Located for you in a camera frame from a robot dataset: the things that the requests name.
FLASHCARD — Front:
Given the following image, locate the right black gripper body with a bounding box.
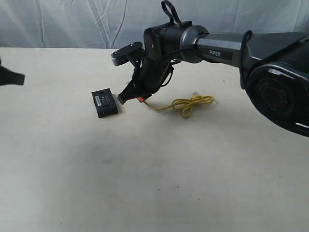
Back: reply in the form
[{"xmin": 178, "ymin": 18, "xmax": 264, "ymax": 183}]
[{"xmin": 129, "ymin": 52, "xmax": 173, "ymax": 97}]

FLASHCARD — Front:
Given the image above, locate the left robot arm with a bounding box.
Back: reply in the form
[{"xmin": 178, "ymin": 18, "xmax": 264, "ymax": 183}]
[{"xmin": 0, "ymin": 61, "xmax": 25, "ymax": 86}]

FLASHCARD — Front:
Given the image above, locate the right robot arm Piper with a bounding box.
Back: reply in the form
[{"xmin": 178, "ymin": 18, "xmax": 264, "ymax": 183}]
[{"xmin": 112, "ymin": 0, "xmax": 309, "ymax": 136}]

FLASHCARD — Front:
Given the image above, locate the grey backdrop cloth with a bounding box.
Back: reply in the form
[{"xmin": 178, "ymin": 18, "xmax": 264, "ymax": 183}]
[{"xmin": 0, "ymin": 0, "xmax": 309, "ymax": 48}]

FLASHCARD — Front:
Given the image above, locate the small black box device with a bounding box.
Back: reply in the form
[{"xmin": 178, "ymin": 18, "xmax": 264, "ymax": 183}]
[{"xmin": 91, "ymin": 88, "xmax": 118, "ymax": 118}]

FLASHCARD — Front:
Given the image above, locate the yellow ethernet cable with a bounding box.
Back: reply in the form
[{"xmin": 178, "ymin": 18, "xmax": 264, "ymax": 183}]
[{"xmin": 143, "ymin": 91, "xmax": 215, "ymax": 119}]

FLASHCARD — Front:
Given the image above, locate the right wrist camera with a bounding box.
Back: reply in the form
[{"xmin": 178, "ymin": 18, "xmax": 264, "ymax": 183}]
[{"xmin": 111, "ymin": 42, "xmax": 143, "ymax": 66}]

